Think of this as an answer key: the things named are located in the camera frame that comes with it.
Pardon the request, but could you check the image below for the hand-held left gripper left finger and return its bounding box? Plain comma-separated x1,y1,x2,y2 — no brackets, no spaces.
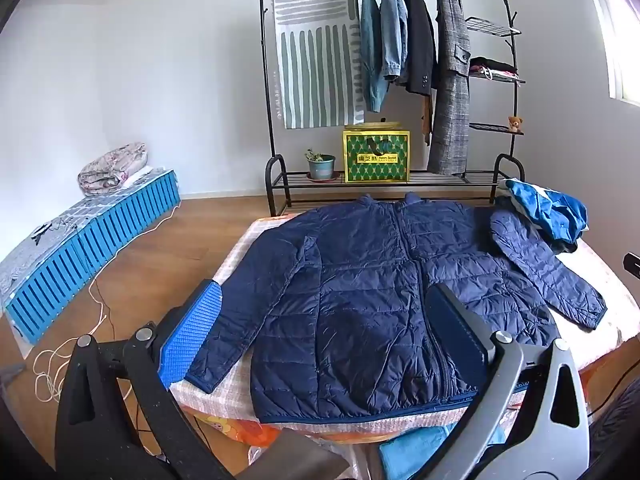
54,279,236,480

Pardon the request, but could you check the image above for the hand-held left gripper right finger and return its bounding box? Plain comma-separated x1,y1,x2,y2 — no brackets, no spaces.
424,282,593,480

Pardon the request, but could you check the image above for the navy puffer jacket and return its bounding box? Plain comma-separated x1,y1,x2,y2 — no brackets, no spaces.
184,192,608,423

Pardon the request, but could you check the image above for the black metal clothes rack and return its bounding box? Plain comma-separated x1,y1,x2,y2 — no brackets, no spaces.
258,0,527,218

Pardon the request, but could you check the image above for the folded clothes pile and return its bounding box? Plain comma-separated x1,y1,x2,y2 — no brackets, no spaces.
468,56,518,81

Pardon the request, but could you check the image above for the plaid covered table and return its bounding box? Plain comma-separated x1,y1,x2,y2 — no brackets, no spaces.
167,210,640,441

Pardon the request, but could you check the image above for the blue and white garment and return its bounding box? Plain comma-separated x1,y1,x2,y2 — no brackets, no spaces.
505,178,590,253

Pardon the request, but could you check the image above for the blue folding mattress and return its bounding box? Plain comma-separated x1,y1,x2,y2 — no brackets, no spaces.
0,167,182,346

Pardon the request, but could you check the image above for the light blue cloth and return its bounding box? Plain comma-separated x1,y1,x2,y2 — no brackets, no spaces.
377,422,501,480

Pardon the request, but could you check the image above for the floral quilt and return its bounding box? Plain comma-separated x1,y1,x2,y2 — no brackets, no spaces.
77,141,149,197

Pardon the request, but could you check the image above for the brown garment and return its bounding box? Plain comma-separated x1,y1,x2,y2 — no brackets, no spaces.
421,95,434,147

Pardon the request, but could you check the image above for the potted plant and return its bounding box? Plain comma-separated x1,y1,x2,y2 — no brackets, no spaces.
304,148,337,181

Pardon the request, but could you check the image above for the grey plaid coat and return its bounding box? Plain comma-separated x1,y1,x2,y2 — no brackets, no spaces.
426,0,473,177

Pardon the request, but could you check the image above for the teal denim shirt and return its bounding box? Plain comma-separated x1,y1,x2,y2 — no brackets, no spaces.
358,0,391,113

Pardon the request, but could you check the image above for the black blazer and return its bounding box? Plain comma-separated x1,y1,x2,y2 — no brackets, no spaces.
402,0,440,97

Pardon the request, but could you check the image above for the green striped white cloth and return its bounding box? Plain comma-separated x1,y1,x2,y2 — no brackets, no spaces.
270,0,368,131

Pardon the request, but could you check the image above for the light blue denim jacket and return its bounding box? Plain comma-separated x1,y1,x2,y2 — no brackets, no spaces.
380,0,410,83

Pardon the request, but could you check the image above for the white cable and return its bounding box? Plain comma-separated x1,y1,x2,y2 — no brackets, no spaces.
32,200,181,403

